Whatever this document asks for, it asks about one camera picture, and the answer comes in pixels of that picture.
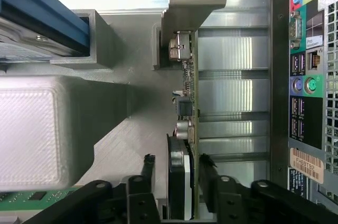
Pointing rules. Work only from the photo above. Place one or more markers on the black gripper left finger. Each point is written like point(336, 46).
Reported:
point(142, 203)

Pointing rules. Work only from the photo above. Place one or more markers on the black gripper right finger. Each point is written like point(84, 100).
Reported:
point(227, 203)

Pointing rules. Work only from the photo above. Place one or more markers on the tan barcode sticker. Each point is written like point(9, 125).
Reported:
point(306, 166)

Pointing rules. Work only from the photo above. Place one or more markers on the green RAM stick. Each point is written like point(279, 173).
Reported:
point(31, 196)

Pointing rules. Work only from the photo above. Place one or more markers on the open black PC case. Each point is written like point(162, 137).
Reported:
point(280, 102)

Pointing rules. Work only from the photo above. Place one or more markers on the grey parts rack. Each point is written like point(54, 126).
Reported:
point(137, 49)

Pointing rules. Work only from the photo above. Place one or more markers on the Windows Pro sticker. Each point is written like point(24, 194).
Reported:
point(314, 29)

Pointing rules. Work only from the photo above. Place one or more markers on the hard disk with blue caddy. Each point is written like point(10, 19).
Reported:
point(39, 10)

